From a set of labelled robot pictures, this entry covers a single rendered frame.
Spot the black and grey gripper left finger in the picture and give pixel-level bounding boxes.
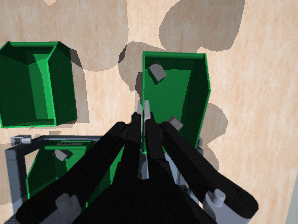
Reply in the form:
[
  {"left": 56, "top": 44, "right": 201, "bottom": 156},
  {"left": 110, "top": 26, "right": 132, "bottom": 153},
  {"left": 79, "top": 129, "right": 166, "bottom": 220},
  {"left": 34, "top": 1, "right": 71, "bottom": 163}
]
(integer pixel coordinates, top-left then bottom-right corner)
[{"left": 16, "top": 100, "right": 142, "bottom": 224}]

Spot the dark grey metal shelf rack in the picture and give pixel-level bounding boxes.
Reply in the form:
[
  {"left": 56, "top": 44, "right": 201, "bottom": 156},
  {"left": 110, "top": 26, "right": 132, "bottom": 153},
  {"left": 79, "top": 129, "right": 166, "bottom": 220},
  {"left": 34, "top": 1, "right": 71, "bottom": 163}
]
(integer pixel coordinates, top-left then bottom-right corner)
[{"left": 4, "top": 135, "right": 199, "bottom": 224}]

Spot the green bin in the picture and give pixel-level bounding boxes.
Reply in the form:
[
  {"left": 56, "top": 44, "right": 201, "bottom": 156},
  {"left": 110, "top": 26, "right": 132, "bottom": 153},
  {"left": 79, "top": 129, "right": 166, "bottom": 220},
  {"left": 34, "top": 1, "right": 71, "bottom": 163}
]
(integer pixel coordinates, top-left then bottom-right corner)
[
  {"left": 26, "top": 140, "right": 93, "bottom": 199},
  {"left": 142, "top": 51, "right": 211, "bottom": 154},
  {"left": 0, "top": 41, "right": 78, "bottom": 128},
  {"left": 86, "top": 144, "right": 125, "bottom": 208}
]

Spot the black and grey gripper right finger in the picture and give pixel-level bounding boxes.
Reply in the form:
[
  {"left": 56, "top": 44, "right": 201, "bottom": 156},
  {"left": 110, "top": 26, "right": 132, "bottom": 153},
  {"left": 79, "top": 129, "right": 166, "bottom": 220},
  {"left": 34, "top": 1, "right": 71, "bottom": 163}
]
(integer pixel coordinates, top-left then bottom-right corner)
[{"left": 144, "top": 100, "right": 259, "bottom": 224}]

